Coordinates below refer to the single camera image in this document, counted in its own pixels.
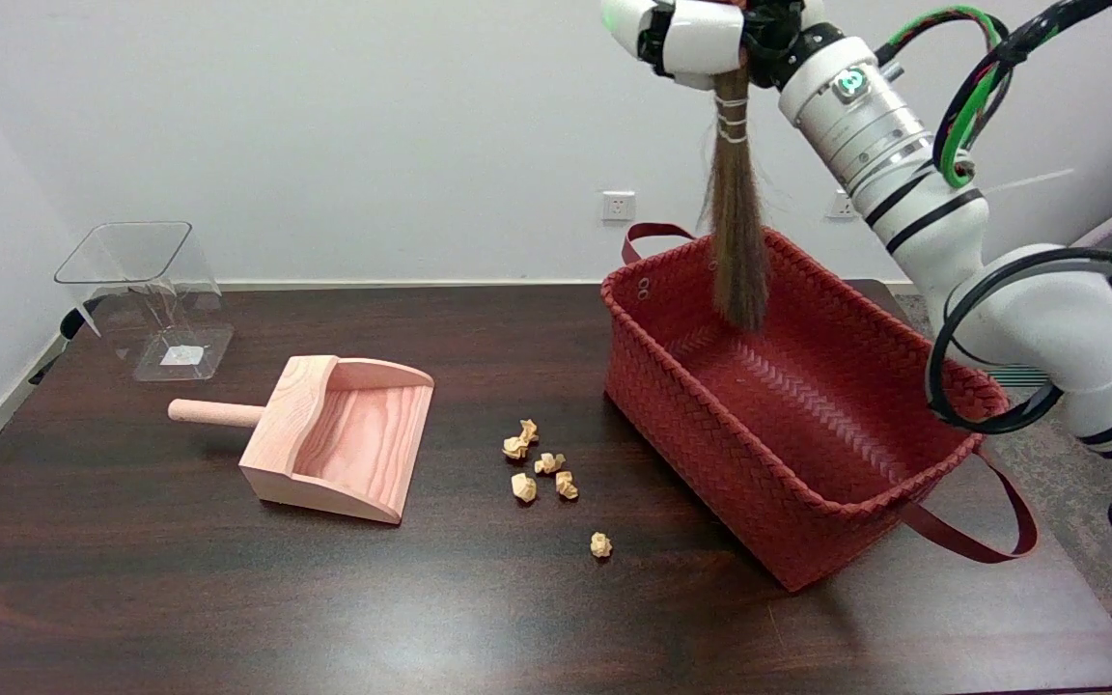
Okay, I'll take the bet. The red woven basket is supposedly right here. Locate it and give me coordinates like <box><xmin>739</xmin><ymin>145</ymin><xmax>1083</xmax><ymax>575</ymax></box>
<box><xmin>600</xmin><ymin>222</ymin><xmax>1040</xmax><ymax>592</ymax></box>

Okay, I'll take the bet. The thick black cable loop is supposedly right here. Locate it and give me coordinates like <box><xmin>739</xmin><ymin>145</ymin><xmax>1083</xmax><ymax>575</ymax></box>
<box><xmin>923</xmin><ymin>247</ymin><xmax>1112</xmax><ymax>586</ymax></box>

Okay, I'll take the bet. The straw broom with handle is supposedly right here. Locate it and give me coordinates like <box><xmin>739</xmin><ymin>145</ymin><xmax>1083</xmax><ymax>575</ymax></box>
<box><xmin>701</xmin><ymin>63</ymin><xmax>775</xmax><ymax>335</ymax></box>

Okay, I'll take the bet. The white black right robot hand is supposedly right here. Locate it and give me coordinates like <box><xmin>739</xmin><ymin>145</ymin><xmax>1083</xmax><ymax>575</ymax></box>
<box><xmin>600</xmin><ymin>0</ymin><xmax>847</xmax><ymax>94</ymax></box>

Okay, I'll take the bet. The black braided cable bundle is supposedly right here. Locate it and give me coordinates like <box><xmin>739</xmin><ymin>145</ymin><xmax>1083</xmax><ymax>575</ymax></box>
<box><xmin>932</xmin><ymin>0</ymin><xmax>1112</xmax><ymax>177</ymax></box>

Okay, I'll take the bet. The clear plastic container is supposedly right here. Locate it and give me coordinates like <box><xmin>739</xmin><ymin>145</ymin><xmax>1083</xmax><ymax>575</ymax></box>
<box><xmin>54</xmin><ymin>221</ymin><xmax>236</xmax><ymax>382</ymax></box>

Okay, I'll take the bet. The wooden dustpan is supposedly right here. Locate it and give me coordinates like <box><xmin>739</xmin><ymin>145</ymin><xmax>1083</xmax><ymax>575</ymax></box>
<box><xmin>168</xmin><ymin>355</ymin><xmax>435</xmax><ymax>525</ymax></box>

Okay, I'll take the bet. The floor vent grille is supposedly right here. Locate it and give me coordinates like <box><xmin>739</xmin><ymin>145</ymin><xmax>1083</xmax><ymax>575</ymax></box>
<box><xmin>986</xmin><ymin>362</ymin><xmax>1051</xmax><ymax>390</ymax></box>

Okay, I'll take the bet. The green robot cable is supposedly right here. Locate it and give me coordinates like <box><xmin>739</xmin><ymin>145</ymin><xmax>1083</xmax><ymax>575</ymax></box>
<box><xmin>889</xmin><ymin>5</ymin><xmax>1013</xmax><ymax>190</ymax></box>

